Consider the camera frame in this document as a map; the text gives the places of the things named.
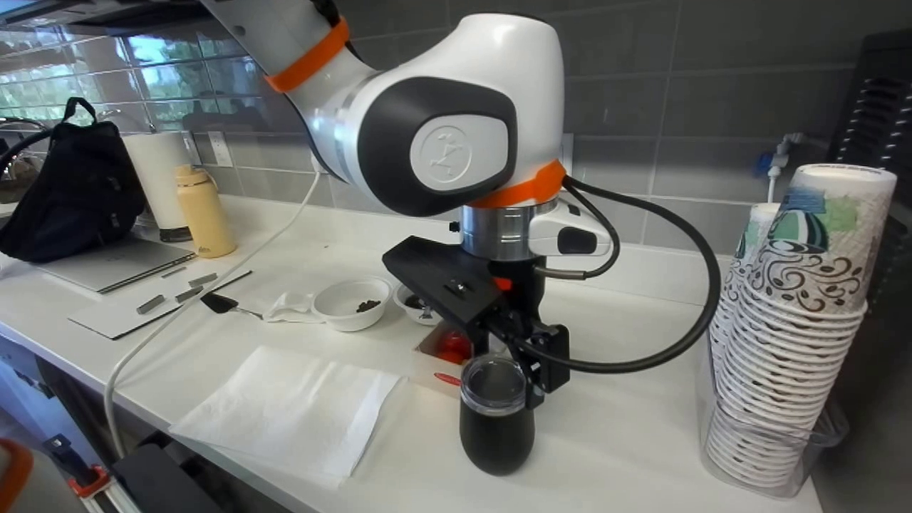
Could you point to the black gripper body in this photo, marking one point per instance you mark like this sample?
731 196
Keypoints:
531 346

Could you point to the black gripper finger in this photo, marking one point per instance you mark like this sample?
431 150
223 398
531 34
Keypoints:
533 390

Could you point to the clear round lid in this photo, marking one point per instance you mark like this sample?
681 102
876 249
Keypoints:
491 384

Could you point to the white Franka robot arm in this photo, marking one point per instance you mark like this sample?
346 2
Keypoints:
427 116

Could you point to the black box under counter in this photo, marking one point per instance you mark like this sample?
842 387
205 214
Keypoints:
165 481

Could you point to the black tumbler cup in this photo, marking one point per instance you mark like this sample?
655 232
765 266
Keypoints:
494 438

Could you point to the red plastic object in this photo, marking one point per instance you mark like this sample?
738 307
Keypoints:
454 344

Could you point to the white bowl few beans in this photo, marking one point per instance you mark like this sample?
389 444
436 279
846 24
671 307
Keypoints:
347 304

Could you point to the clear plastic scoop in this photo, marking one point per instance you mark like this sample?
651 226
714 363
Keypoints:
288 307

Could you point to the white folded napkin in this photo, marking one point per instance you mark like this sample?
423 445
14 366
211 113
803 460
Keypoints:
285 413

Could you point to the teal paper cup stack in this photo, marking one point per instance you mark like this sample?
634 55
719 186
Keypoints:
759 229

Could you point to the patterned paper cup stack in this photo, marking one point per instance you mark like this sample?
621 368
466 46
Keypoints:
798 324

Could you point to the blue spray bottle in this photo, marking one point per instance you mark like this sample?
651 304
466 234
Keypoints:
772 162

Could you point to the black small scoop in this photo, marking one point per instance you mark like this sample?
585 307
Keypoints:
219 304

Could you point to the yellow bottle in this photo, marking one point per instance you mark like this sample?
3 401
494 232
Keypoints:
205 214

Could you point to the white flat board grey tabs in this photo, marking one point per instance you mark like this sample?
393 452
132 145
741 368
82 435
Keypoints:
152 304

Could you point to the white paper towel roll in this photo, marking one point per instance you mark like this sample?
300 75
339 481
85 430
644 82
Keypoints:
156 175

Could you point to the black slotted rack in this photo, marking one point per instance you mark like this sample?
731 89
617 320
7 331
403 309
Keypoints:
877 105

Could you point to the white flat board grey strip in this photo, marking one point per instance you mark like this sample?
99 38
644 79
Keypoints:
115 264

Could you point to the black backpack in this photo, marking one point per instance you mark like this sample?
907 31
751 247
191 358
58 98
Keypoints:
72 205

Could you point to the blue cabinet part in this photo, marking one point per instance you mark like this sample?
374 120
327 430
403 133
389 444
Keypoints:
37 408

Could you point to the orange curved object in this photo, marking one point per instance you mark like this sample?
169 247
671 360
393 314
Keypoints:
14 471

